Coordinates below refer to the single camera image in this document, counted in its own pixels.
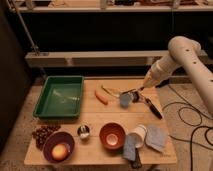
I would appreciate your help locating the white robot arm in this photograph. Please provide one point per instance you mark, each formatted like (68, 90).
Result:
(183, 52)

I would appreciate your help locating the small metal cup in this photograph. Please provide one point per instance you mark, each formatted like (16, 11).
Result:
(83, 132)

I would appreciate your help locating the green plastic tray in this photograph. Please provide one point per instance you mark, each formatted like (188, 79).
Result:
(60, 98)

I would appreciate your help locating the orange carrot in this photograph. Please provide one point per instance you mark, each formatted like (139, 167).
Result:
(101, 98)

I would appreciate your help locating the purple bowl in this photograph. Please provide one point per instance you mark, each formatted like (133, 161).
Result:
(55, 139)

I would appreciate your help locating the bunch of dark grapes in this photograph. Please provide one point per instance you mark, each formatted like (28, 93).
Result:
(43, 133)

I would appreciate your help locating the grey sponge right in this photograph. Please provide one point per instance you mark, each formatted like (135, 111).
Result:
(156, 138)

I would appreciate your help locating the blue measuring spoon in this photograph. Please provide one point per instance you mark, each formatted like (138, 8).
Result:
(125, 99)

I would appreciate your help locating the orange bowl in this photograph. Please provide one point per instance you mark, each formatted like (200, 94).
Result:
(112, 136)

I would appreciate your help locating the blue grey sponge front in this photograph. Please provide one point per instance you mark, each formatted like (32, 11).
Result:
(129, 148)

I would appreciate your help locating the yellow orange fruit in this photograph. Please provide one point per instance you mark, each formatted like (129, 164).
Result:
(59, 152)

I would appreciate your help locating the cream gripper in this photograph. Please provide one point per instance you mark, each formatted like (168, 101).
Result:
(148, 81)

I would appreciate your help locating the wooden table board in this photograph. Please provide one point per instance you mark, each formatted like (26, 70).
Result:
(95, 115)

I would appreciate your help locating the grey metal shelf beam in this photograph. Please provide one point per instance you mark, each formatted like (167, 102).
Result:
(94, 58)

